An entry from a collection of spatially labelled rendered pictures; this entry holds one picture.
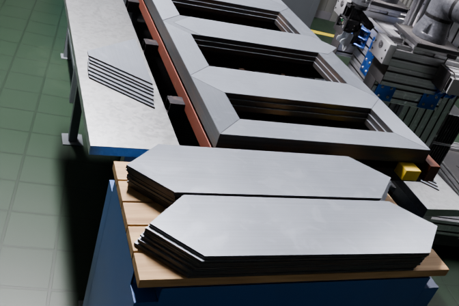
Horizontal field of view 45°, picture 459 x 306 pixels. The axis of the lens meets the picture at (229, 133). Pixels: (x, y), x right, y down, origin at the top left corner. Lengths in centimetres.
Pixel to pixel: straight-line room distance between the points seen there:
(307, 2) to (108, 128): 193
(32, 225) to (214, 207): 125
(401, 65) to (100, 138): 136
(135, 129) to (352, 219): 67
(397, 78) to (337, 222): 119
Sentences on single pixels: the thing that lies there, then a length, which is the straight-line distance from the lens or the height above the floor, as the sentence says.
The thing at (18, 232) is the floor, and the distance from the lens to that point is 236.
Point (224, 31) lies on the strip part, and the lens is 223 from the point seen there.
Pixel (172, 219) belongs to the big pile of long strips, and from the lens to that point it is 119.
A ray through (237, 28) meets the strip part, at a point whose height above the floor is 87.
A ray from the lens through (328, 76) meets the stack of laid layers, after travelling 224.
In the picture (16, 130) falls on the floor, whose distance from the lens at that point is 293.
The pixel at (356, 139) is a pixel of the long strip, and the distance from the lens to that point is 175.
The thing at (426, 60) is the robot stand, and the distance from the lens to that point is 247.
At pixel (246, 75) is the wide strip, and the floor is 87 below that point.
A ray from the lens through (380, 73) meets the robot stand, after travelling 244.
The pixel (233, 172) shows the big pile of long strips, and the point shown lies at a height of 85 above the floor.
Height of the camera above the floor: 160
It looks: 29 degrees down
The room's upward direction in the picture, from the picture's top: 18 degrees clockwise
